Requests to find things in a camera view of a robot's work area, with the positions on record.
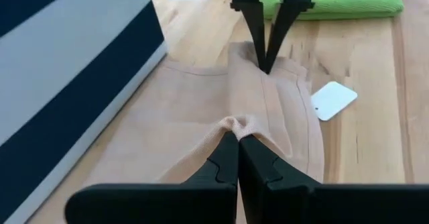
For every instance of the pink towel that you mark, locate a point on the pink towel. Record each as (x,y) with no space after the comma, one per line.
(184,110)

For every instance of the white label tag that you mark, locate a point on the white label tag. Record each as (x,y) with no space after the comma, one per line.
(332,100)

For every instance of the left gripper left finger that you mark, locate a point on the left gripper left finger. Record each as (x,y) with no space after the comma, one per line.
(167,204)

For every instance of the navy white striped fabric basket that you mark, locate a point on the navy white striped fabric basket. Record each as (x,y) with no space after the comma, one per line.
(67,66)

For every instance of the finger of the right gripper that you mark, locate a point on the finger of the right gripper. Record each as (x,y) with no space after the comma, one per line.
(253,16)
(288,16)

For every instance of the green towel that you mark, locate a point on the green towel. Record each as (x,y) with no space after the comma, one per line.
(352,6)

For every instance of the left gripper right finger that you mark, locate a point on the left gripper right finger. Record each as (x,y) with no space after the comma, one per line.
(301,204)

